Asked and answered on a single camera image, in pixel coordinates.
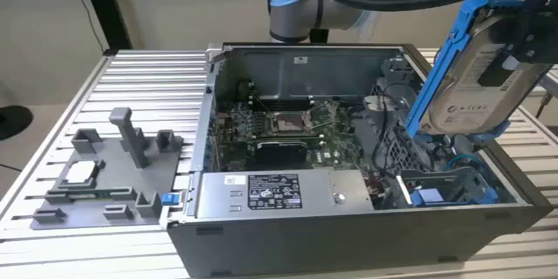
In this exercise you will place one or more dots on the black round stand base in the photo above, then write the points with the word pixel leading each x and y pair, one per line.
pixel 15 122

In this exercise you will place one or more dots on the grey perforated disk bay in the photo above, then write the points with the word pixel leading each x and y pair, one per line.
pixel 394 148

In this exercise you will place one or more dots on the black graphics card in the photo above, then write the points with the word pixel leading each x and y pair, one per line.
pixel 280 153

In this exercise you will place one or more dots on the CPU socket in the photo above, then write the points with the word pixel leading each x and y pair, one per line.
pixel 290 122

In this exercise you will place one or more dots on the silver CPU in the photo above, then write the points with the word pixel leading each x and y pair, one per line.
pixel 80 172

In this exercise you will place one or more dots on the hard disk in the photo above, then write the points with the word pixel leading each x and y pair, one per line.
pixel 475 89

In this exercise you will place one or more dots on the silver power supply unit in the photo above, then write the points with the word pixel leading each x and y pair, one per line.
pixel 214 194

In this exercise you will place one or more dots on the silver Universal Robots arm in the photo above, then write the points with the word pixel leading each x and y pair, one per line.
pixel 296 14

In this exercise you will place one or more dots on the dark grey PC case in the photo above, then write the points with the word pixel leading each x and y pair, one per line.
pixel 304 243

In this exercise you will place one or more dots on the green motherboard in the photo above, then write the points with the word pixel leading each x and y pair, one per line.
pixel 335 148

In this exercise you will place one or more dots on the black frame post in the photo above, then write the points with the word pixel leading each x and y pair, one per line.
pixel 111 8

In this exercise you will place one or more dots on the grey parts rack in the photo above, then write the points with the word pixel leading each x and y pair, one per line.
pixel 113 161

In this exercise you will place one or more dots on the green RAM stick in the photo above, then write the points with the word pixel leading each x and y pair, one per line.
pixel 99 193

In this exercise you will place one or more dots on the blue case latch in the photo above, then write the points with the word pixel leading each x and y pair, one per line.
pixel 168 199

